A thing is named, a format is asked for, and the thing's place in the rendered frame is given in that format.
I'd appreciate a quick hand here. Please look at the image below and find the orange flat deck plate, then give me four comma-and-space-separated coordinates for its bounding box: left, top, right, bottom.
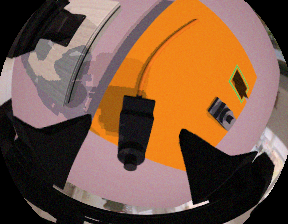
89, 0, 257, 171

